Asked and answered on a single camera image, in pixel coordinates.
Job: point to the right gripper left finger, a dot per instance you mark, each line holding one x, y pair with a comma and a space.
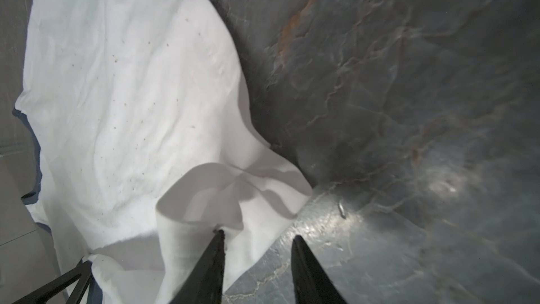
205, 283

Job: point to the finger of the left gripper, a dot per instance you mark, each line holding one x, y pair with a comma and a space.
81, 276

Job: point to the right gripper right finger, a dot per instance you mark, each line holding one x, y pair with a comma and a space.
311, 283

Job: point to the white navy-trimmed tank top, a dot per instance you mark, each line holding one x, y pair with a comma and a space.
141, 112

